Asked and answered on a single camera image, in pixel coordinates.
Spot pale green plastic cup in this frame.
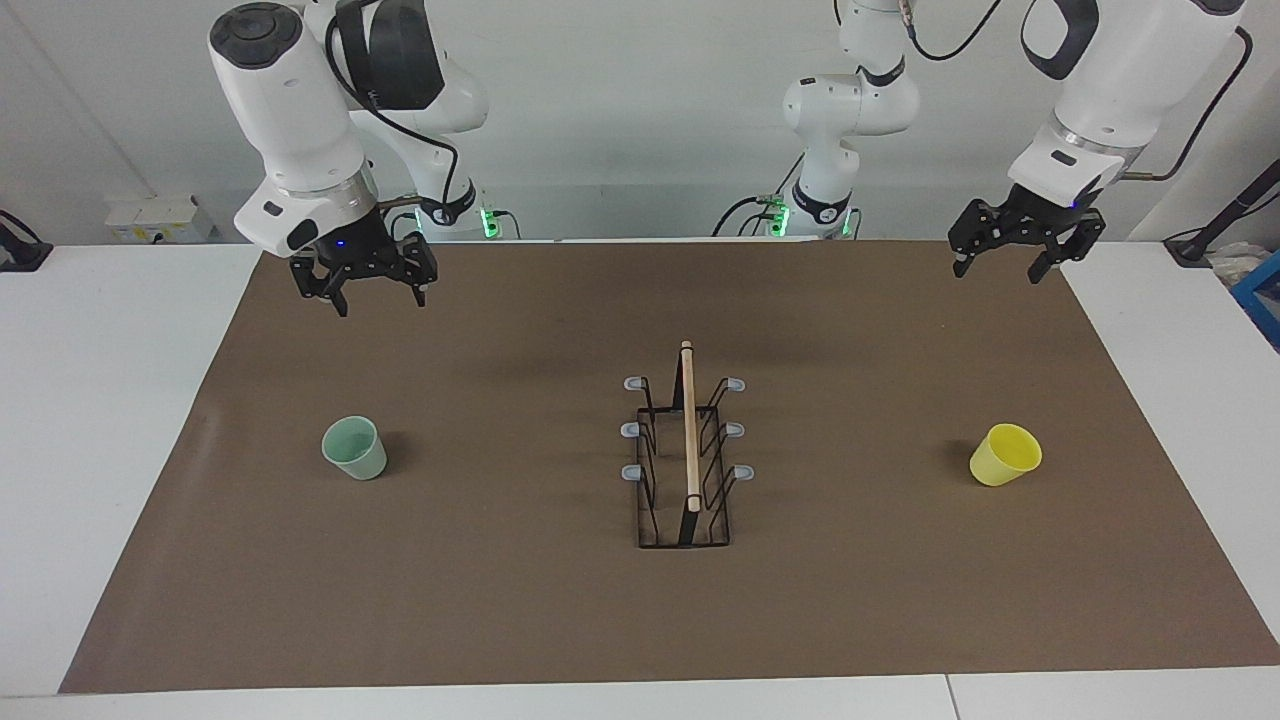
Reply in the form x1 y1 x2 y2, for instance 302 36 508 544
321 416 388 481

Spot yellow plastic cup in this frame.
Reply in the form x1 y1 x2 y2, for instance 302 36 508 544
969 423 1043 488

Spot crumpled clear plastic bag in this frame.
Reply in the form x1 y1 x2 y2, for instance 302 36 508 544
1208 243 1273 291

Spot white power strip box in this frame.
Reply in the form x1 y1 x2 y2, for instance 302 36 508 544
105 195 216 245

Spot blue box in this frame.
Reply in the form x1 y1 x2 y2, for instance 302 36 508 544
1230 250 1280 351

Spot brown table mat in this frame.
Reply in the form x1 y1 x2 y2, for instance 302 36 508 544
58 240 1280 695

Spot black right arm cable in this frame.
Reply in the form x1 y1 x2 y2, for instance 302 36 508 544
325 10 463 226

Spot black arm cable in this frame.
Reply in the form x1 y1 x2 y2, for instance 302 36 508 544
900 0 1253 183
325 10 463 226

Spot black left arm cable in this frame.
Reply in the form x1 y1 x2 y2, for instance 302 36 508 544
900 0 1253 183

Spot black camera stand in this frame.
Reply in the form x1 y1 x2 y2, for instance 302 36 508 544
1163 158 1280 268

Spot black base cables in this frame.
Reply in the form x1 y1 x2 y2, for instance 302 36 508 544
712 150 806 238

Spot black wire cup rack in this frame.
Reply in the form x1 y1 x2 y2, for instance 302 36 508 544
622 340 756 550

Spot black clamp mount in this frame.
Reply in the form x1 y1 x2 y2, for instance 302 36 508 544
0 210 54 273

